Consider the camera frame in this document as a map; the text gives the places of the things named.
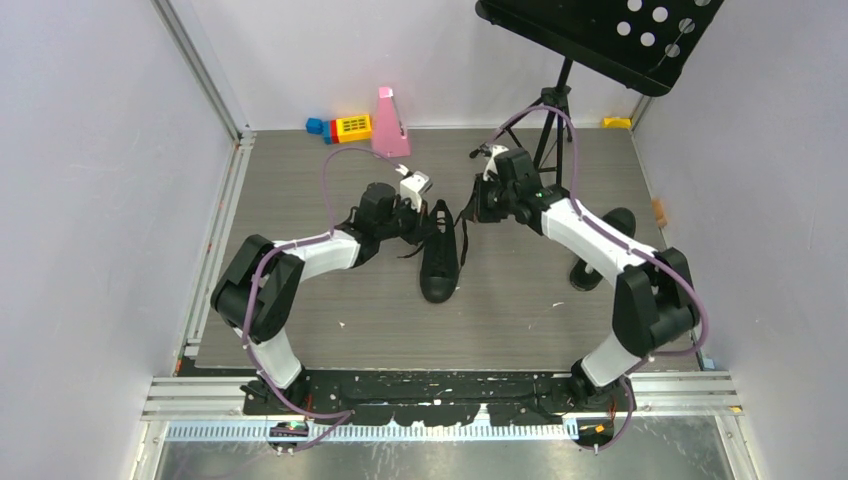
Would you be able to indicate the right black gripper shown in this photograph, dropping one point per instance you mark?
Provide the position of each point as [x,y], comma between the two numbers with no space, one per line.
[476,209]

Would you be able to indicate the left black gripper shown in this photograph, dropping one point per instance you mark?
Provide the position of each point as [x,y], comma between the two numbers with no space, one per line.
[420,221]

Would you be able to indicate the small orange block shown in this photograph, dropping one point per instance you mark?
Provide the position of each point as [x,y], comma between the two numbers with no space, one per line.
[659,213]

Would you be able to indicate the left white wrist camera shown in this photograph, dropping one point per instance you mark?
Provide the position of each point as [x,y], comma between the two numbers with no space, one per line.
[413,186]

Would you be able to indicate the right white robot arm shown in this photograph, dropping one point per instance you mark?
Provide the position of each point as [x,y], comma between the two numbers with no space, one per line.
[654,300]

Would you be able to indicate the yellow corner piece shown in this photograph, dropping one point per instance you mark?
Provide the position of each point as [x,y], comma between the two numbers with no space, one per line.
[616,123]

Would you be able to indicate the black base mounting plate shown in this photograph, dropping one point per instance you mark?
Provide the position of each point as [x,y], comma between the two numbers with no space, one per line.
[436,398]

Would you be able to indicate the yellow toy block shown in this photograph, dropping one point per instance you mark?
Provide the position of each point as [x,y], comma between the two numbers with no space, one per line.
[347,129]

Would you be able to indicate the black music stand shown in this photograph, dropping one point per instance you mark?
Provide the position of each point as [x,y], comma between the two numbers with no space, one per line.
[641,45]

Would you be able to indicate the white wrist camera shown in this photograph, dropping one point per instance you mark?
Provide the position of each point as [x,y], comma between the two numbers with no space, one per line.
[491,152]
[413,186]

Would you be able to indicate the pink metronome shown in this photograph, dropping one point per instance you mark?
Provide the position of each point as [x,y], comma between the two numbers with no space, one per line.
[389,136]

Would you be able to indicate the black canvas shoe with laces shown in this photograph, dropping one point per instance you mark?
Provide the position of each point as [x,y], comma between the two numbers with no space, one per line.
[444,243]

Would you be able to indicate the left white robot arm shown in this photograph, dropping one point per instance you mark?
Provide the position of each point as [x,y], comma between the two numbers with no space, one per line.
[256,292]

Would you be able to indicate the blue toy block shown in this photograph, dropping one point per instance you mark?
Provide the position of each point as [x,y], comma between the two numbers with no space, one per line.
[314,126]

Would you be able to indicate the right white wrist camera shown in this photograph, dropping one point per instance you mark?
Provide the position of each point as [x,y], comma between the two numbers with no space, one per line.
[491,152]

